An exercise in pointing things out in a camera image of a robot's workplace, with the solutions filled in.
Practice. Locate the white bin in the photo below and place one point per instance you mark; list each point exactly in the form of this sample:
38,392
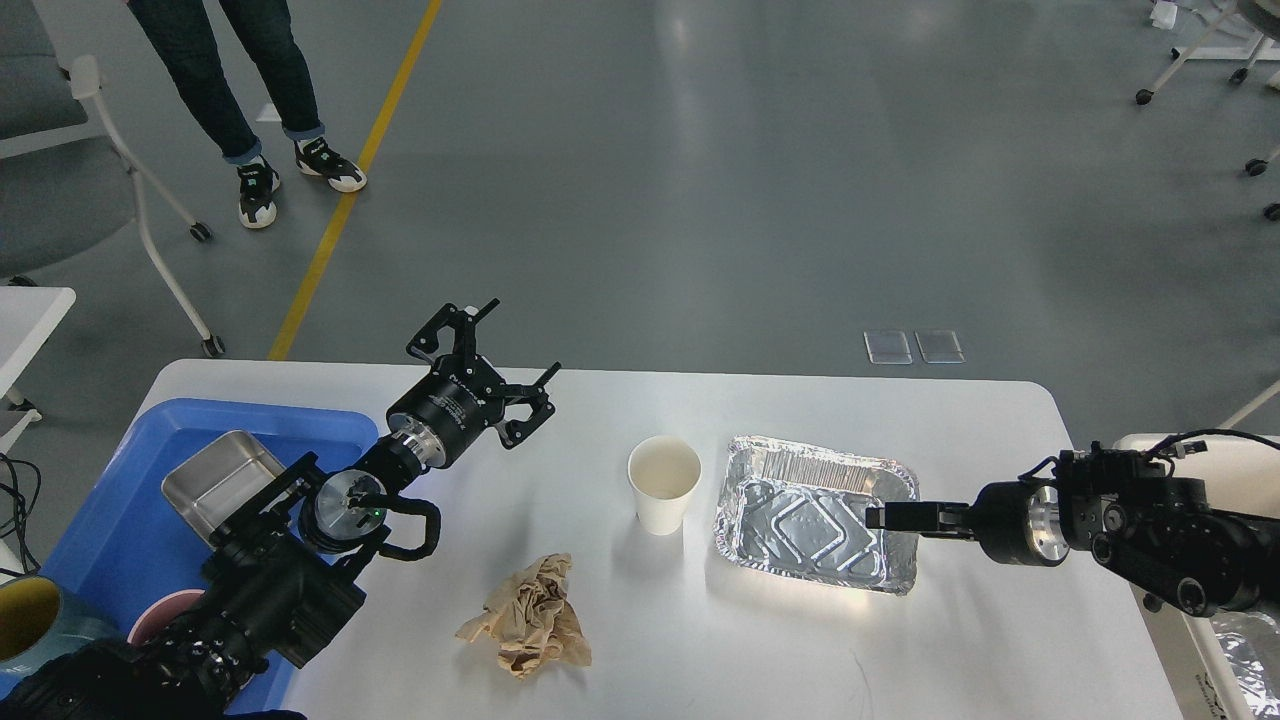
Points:
1240,476

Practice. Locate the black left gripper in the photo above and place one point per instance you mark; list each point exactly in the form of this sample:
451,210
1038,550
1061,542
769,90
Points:
463,394

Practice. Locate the crumpled foil in bin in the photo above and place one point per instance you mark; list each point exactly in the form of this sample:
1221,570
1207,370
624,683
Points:
1250,643

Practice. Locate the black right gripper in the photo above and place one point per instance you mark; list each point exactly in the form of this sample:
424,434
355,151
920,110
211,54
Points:
1013,522

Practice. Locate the clear plastic piece on floor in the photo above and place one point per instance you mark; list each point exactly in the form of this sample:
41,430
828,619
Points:
888,347

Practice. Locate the blue plastic tray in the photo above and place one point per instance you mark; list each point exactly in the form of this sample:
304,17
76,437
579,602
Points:
128,547

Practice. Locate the aluminium foil tray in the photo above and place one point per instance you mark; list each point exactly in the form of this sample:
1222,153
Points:
800,511

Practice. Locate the teal ceramic mug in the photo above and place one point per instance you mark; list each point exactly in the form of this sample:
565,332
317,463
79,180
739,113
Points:
42,621

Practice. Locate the brown paper napkin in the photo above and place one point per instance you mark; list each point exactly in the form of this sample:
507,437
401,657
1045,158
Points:
530,617

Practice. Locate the pink ribbed mug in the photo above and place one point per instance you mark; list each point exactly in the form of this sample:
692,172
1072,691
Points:
160,614

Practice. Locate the white side table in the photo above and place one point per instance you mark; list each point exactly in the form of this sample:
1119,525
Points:
28,316

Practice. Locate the white paper cup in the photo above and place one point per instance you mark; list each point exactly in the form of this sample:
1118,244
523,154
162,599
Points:
663,472

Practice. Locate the white chair base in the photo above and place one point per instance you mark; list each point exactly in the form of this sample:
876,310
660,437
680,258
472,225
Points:
1260,44

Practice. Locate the grey office chair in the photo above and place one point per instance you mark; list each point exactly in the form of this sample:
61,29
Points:
72,194

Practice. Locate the stainless steel rectangular tin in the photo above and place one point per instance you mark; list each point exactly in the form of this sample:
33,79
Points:
221,478

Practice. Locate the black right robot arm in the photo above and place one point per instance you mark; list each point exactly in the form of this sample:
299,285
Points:
1130,511

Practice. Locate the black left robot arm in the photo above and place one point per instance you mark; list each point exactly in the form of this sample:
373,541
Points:
287,545

